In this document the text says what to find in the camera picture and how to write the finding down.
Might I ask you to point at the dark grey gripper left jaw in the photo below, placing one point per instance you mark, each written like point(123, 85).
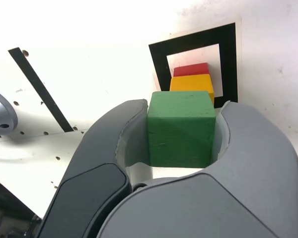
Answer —
point(96, 158)

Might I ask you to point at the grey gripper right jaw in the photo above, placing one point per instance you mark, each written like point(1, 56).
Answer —
point(226, 198)

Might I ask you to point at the green cube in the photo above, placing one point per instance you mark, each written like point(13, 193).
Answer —
point(181, 129)

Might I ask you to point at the yellow cube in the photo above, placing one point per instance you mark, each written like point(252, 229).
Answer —
point(191, 84)

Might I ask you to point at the red cube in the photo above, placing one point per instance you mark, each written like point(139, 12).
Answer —
point(191, 69)

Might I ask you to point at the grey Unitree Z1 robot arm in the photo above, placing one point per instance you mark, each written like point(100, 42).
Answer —
point(1, 116)

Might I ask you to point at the black tape square outline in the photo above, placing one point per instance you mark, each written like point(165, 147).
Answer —
point(229, 62)

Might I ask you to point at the black tape strip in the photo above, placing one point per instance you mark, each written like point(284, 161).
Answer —
point(39, 86)

